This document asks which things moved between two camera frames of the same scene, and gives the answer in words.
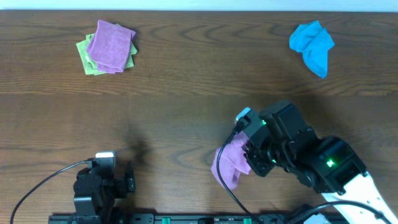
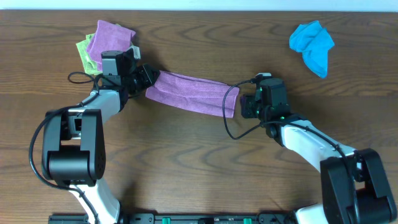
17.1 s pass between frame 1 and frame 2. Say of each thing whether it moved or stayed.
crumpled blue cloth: stayed
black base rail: stayed
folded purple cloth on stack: stayed
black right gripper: moved
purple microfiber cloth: moved
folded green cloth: stayed
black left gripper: moved
